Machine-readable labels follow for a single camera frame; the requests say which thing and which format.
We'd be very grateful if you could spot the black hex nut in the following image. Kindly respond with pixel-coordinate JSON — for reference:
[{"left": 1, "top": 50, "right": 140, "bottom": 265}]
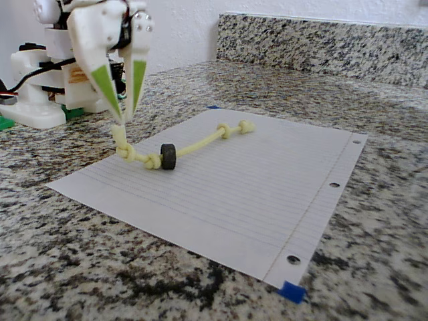
[{"left": 159, "top": 142, "right": 179, "bottom": 171}]

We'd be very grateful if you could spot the yellow knotted rope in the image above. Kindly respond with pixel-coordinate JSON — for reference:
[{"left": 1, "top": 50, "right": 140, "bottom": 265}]
[{"left": 112, "top": 120, "right": 255, "bottom": 171}]

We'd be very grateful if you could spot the black motor controller board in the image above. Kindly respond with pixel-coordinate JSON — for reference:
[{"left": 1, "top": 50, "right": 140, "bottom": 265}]
[{"left": 108, "top": 62, "right": 126, "bottom": 95}]

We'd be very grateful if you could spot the light wooden block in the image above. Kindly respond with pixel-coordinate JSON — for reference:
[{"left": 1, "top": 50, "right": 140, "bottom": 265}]
[{"left": 68, "top": 66, "right": 90, "bottom": 85}]

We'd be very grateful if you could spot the lined paper sheet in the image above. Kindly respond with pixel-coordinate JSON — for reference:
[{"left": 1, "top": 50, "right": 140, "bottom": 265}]
[{"left": 46, "top": 109, "right": 368, "bottom": 289}]

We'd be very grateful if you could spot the speckled granite backsplash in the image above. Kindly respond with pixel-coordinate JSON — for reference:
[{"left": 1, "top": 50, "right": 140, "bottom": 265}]
[{"left": 216, "top": 12, "right": 428, "bottom": 90}]

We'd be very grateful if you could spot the black motor cable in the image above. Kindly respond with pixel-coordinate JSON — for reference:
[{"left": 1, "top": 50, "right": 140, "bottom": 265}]
[{"left": 6, "top": 57, "right": 77, "bottom": 94}]

